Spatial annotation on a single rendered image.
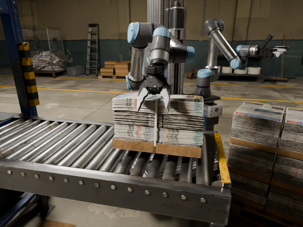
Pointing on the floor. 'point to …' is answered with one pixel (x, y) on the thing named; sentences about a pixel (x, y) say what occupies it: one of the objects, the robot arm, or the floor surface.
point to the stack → (267, 161)
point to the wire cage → (48, 57)
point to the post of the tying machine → (22, 93)
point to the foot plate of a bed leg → (44, 212)
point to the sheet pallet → (115, 70)
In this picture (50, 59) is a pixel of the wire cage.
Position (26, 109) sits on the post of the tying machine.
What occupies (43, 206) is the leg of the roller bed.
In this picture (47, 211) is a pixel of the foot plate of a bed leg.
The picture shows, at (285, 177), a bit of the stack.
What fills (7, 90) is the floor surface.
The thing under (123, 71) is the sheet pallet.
